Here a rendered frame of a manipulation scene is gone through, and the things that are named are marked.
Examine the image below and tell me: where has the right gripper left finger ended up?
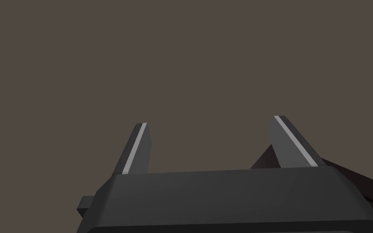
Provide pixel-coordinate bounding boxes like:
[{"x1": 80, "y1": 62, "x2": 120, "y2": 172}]
[{"x1": 112, "y1": 122, "x2": 152, "y2": 175}]

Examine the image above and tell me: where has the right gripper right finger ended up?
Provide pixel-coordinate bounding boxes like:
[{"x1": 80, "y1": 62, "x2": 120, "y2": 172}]
[{"x1": 269, "y1": 115, "x2": 327, "y2": 169}]

